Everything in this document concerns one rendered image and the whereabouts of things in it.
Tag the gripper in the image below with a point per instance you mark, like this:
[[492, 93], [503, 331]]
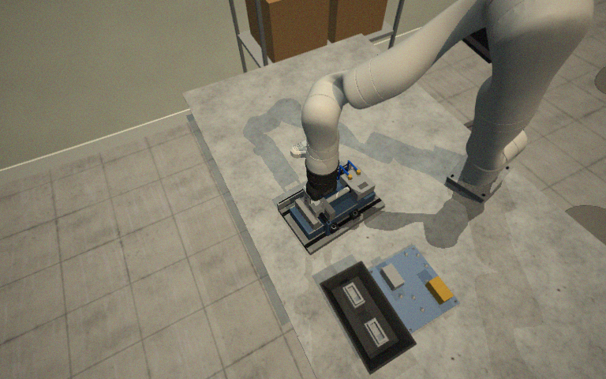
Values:
[[321, 174]]

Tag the yellow brass block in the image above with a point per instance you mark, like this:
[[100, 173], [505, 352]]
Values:
[[439, 290]]

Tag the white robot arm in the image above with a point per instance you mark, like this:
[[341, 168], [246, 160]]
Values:
[[528, 40]]

